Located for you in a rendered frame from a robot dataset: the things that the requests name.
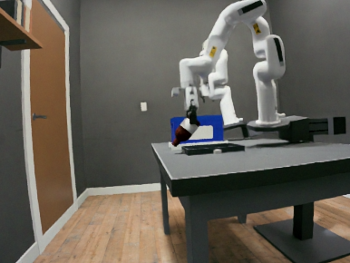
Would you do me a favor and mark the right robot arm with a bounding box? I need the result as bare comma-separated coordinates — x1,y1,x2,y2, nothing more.
200,50,242,125

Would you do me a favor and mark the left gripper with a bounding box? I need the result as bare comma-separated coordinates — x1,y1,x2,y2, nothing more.
181,87,199,124

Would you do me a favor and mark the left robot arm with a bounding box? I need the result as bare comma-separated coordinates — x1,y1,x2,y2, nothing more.
171,0,286,125

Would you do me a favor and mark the dark brown bottle with white label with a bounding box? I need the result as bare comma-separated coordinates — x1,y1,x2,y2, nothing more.
172,115,200,147

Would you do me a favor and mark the blue box with white label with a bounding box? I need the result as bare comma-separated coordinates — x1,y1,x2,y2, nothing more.
170,115,224,144

